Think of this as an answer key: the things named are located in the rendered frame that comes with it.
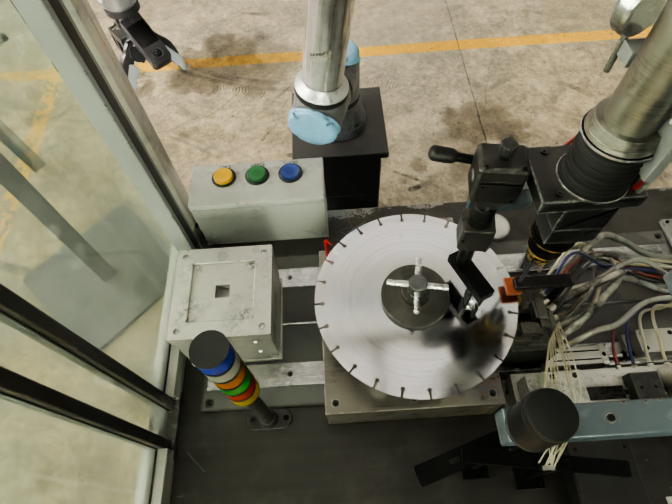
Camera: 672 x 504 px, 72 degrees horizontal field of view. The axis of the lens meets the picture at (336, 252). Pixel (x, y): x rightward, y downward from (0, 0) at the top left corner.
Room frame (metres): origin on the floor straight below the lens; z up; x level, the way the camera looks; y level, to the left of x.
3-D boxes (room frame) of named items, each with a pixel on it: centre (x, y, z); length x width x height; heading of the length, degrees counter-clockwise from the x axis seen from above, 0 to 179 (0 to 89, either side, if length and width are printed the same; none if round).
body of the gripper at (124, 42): (0.95, 0.40, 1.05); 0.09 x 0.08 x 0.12; 38
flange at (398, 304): (0.31, -0.12, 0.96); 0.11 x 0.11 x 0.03
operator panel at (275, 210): (0.63, 0.15, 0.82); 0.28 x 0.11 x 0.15; 89
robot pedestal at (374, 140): (0.93, -0.03, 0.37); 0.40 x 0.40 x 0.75; 89
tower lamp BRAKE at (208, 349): (0.18, 0.15, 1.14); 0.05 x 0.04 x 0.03; 179
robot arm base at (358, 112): (0.93, -0.03, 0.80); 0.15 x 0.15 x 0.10
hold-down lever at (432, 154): (0.37, -0.16, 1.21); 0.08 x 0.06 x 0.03; 89
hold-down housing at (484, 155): (0.34, -0.20, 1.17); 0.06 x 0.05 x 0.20; 80
